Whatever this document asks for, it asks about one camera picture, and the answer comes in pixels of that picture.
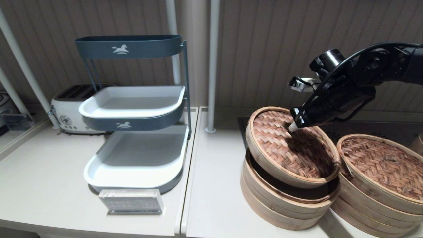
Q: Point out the white retro toaster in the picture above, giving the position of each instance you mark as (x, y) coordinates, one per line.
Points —
(67, 109)

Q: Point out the clear acrylic sign block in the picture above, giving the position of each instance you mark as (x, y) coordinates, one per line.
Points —
(131, 201)

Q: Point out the woven bamboo steamer lid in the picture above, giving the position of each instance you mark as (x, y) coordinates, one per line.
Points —
(274, 145)

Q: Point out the black induction cooktop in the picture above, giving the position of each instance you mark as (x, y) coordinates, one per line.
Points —
(380, 129)

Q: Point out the bamboo steamer basket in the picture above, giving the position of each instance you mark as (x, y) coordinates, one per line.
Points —
(419, 145)
(281, 215)
(363, 218)

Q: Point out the white metal shelf pole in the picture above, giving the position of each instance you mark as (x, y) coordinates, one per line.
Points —
(213, 66)
(10, 89)
(172, 19)
(19, 59)

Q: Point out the three-tier teal tray rack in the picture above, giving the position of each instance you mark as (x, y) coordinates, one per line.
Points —
(132, 47)

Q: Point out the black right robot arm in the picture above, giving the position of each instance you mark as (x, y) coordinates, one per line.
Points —
(409, 66)

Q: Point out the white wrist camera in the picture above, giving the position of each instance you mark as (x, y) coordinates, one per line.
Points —
(304, 84)

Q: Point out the right bamboo steamer stack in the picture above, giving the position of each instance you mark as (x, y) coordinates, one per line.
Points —
(386, 165)

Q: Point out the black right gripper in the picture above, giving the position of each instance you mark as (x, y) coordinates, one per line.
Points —
(337, 102)

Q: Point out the small dark acrylic sign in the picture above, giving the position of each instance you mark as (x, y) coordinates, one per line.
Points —
(18, 122)

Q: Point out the white round kitchen appliance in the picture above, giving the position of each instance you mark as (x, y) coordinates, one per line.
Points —
(4, 107)

